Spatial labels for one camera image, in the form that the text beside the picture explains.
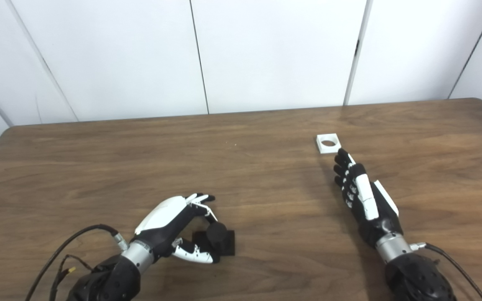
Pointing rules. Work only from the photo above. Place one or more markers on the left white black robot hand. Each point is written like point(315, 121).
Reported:
point(161, 215)

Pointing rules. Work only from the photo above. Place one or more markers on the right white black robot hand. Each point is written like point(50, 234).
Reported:
point(381, 221)

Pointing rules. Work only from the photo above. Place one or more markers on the black peg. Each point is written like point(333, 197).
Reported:
point(224, 244)

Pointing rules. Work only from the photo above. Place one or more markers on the white square piece with hole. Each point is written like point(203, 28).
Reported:
point(329, 151)

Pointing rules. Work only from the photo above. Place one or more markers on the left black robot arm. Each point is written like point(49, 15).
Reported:
point(107, 280)

